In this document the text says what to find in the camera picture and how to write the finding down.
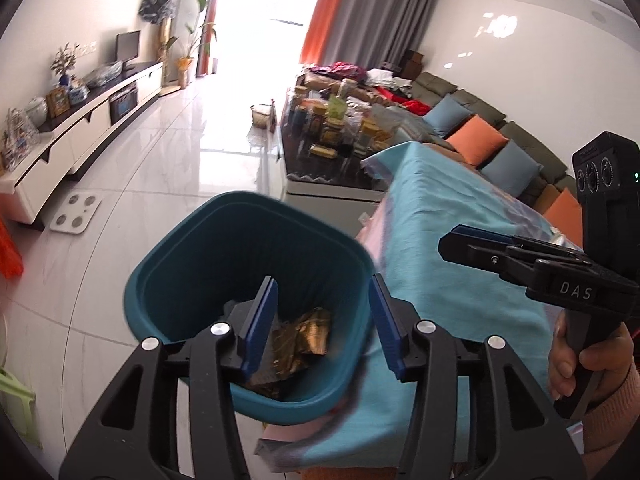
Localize pile of clothes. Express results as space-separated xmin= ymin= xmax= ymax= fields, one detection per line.
xmin=306 ymin=61 xmax=432 ymax=117

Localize person's right forearm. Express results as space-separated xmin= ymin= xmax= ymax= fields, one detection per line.
xmin=581 ymin=360 xmax=640 ymax=462

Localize grey sectional sofa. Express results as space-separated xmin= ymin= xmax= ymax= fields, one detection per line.
xmin=300 ymin=70 xmax=583 ymax=223

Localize dark foil wrapper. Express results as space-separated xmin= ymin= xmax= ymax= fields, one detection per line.
xmin=222 ymin=300 xmax=282 ymax=401

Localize wrapped model ship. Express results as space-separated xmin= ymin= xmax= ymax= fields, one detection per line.
xmin=2 ymin=108 xmax=39 ymax=171

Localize large gold foil wrapper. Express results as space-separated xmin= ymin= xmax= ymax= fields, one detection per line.
xmin=270 ymin=306 xmax=334 ymax=377

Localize blue vase with branches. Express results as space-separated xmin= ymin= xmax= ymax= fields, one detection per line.
xmin=50 ymin=43 xmax=81 ymax=89

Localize orange plastic bag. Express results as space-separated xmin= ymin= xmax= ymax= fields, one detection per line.
xmin=0 ymin=214 xmax=24 ymax=281

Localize glass coffee table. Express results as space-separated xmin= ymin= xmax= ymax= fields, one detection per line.
xmin=279 ymin=86 xmax=398 ymax=206

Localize teal plastic bin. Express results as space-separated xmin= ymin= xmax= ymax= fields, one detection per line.
xmin=123 ymin=190 xmax=377 ymax=426

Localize teal and grey blanket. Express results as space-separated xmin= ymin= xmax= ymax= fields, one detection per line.
xmin=257 ymin=142 xmax=585 ymax=472

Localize tall leafy plant in vase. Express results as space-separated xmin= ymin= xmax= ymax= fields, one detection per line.
xmin=170 ymin=0 xmax=217 ymax=87

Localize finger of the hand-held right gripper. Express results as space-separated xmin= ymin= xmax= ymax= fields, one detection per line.
xmin=438 ymin=232 xmax=537 ymax=286
xmin=452 ymin=226 xmax=592 ymax=267

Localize person's right hand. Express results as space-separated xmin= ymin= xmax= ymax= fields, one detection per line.
xmin=548 ymin=317 xmax=634 ymax=402

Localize white bathroom scale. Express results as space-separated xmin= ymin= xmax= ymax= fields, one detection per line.
xmin=48 ymin=194 xmax=103 ymax=234

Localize clear plastic bag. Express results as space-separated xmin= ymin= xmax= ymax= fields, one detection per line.
xmin=82 ymin=61 xmax=124 ymax=87

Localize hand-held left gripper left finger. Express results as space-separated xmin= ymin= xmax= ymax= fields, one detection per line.
xmin=59 ymin=276 xmax=279 ymax=480

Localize wicker basket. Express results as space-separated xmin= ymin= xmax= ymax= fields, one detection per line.
xmin=249 ymin=103 xmax=274 ymax=131

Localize white standing air conditioner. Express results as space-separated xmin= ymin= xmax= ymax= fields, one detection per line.
xmin=168 ymin=0 xmax=221 ymax=82

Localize orange curtain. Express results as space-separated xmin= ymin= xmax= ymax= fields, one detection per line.
xmin=300 ymin=0 xmax=356 ymax=67

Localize blue cushion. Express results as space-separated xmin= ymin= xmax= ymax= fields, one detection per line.
xmin=422 ymin=95 xmax=474 ymax=139
xmin=480 ymin=139 xmax=544 ymax=199

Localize group of jars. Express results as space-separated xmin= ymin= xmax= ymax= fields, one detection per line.
xmin=289 ymin=87 xmax=393 ymax=161

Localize framed picture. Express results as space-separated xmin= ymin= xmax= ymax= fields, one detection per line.
xmin=46 ymin=86 xmax=70 ymax=119

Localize orange cushion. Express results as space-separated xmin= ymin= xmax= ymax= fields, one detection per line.
xmin=542 ymin=188 xmax=584 ymax=249
xmin=444 ymin=114 xmax=509 ymax=169

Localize black monitor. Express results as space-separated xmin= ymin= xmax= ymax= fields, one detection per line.
xmin=115 ymin=30 xmax=142 ymax=72

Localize fan with patterned cover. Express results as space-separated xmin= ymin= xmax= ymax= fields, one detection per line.
xmin=138 ymin=0 xmax=177 ymax=56

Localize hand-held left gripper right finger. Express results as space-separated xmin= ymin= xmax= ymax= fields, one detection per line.
xmin=369 ymin=274 xmax=588 ymax=480

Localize white and black tv cabinet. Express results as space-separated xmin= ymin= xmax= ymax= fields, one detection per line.
xmin=0 ymin=61 xmax=165 ymax=227

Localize brown cardboard boxes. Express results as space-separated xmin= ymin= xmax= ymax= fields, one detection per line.
xmin=402 ymin=49 xmax=426 ymax=79

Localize green plastic stool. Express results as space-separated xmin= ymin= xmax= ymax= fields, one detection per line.
xmin=0 ymin=367 xmax=42 ymax=449

